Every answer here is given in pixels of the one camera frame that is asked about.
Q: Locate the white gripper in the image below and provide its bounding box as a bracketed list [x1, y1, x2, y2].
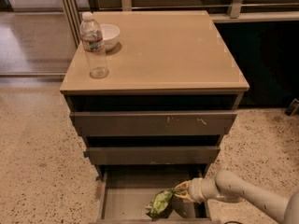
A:
[175, 178, 206, 203]

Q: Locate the green jalapeno chip bag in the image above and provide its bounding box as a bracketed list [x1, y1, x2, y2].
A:
[146, 189, 182, 218]

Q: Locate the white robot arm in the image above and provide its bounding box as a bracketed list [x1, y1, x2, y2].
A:
[176, 170, 299, 224]

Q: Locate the middle drawer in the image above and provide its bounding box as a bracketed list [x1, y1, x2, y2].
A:
[84, 147, 220, 165]

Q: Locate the open bottom drawer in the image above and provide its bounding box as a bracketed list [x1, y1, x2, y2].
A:
[92, 165, 221, 224]

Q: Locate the brown drawer cabinet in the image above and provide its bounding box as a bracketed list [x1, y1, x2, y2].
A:
[59, 10, 250, 224]

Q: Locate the top drawer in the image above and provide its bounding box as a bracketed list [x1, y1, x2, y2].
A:
[70, 111, 236, 136]

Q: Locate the black object on floor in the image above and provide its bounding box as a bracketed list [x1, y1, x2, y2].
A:
[285, 98, 299, 116]

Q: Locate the white bowl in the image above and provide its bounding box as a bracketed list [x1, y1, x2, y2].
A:
[100, 24, 121, 51]

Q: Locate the clear plastic water bottle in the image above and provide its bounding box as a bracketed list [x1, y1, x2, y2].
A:
[79, 12, 108, 78]

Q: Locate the metal window frame rail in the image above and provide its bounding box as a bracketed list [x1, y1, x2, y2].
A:
[61, 0, 299, 41]

